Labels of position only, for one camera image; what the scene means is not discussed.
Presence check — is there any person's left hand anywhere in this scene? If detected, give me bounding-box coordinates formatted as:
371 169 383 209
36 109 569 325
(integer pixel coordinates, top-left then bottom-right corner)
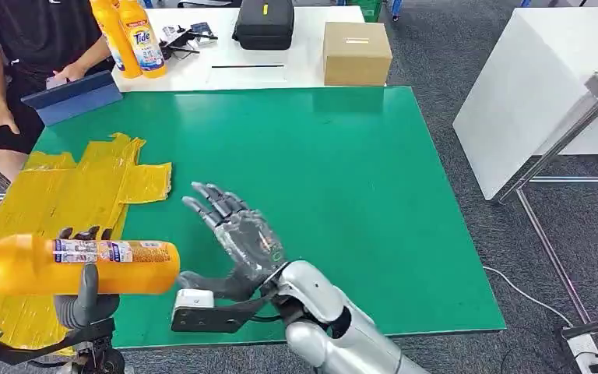
51 62 89 84

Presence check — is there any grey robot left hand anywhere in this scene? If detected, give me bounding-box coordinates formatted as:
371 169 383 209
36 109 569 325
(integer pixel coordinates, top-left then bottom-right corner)
54 226 121 331

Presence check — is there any person's right hand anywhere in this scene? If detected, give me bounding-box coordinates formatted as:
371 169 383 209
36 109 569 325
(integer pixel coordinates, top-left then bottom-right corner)
0 104 22 146

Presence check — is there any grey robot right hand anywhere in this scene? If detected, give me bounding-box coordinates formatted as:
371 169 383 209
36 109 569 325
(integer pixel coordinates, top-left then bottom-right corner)
177 182 287 304

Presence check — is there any orange detergent bottle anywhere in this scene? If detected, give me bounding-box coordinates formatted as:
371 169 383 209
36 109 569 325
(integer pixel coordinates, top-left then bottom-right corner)
90 0 144 80
118 0 168 79
0 233 181 297

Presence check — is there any blue tablet case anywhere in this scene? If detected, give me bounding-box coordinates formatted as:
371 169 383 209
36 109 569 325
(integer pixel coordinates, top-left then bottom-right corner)
20 69 124 128

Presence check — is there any person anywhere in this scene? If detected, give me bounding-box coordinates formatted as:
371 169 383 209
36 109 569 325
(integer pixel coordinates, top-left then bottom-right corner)
0 0 117 182

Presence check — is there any green table mat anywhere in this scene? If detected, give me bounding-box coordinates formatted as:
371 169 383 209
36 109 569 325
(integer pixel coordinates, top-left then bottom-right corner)
30 86 508 349

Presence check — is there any yellow taped sheet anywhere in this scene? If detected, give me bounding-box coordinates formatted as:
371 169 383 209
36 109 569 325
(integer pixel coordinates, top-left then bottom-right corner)
0 132 173 360

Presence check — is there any black controller device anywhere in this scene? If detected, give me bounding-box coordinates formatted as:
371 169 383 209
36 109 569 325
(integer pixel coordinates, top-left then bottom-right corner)
158 26 201 60

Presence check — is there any small dark card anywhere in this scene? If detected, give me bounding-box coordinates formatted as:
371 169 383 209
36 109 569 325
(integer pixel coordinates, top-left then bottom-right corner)
190 21 219 42

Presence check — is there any white table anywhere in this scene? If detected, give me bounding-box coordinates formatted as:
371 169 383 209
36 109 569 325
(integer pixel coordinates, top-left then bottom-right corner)
111 5 388 93

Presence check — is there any black carrying case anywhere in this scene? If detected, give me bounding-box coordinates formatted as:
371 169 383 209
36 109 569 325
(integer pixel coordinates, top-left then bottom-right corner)
231 0 295 51

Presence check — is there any brown cardboard box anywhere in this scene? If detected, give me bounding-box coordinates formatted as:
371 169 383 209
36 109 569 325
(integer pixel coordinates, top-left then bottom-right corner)
322 21 393 87

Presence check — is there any green crate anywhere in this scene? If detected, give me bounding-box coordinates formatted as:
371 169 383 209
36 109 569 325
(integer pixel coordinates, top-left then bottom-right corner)
344 0 384 23

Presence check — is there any white cabinet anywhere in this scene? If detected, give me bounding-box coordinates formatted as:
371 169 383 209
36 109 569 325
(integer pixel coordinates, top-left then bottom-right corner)
452 7 598 201

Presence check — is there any white power strip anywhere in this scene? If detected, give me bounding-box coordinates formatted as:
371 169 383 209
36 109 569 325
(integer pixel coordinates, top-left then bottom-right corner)
565 333 598 372

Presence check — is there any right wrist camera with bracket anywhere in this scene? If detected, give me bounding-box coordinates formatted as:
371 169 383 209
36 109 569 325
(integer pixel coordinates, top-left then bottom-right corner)
171 288 274 334

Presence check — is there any white cable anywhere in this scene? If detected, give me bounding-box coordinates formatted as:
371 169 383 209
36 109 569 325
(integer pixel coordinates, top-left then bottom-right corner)
484 266 573 329

